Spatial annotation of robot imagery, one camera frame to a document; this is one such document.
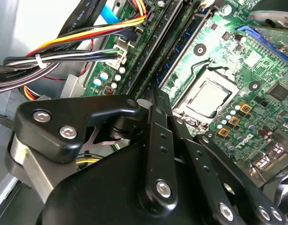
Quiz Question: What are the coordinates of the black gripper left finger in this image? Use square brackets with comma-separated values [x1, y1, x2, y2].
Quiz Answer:
[14, 85, 179, 213]

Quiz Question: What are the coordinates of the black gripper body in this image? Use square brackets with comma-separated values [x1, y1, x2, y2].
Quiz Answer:
[4, 135, 288, 225]

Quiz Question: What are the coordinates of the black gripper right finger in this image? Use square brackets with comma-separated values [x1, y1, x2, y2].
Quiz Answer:
[159, 88, 288, 225]

